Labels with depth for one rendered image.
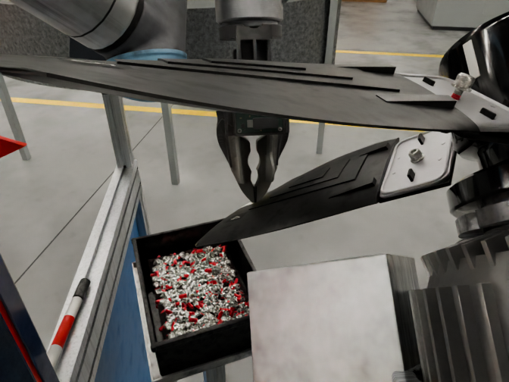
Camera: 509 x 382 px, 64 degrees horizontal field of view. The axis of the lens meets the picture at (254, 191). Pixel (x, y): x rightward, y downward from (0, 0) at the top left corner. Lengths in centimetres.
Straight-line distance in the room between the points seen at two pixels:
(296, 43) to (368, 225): 104
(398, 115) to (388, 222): 202
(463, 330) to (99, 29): 34
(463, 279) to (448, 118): 11
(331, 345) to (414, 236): 182
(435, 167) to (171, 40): 27
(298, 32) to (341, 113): 218
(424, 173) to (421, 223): 189
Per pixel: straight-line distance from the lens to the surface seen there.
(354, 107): 19
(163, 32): 41
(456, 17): 655
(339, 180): 44
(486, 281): 28
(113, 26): 38
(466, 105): 30
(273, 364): 42
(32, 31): 245
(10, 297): 43
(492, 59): 35
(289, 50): 234
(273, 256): 192
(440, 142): 42
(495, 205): 31
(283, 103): 16
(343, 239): 206
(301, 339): 40
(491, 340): 27
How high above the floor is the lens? 131
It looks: 34 degrees down
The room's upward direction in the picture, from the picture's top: straight up
